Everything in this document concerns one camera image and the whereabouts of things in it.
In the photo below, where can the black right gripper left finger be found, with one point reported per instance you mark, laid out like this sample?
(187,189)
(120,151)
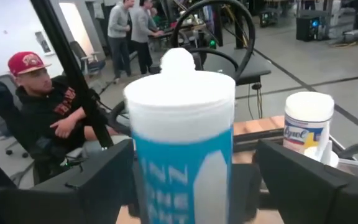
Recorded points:
(57,202)

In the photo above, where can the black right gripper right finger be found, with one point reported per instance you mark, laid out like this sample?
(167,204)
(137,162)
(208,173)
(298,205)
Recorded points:
(306,199)

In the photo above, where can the yellow Lysol wipes canister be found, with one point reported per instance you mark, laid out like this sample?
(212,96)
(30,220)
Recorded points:
(306,109)

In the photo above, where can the blue silicone tube white cap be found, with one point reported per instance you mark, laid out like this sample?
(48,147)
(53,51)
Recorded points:
(179,109)

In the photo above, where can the clear plastic bin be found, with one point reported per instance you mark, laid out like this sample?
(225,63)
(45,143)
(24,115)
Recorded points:
(353,168)

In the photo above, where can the person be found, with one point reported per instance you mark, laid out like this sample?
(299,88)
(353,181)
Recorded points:
(140,28)
(118,28)
(48,115)

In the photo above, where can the black desk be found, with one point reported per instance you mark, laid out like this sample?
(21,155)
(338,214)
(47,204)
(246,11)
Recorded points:
(253,70)

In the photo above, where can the grey office chair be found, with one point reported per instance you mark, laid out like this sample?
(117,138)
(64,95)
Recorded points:
(92,65)

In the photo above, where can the black computer tower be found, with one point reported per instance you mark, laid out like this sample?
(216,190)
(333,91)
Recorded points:
(304,31)

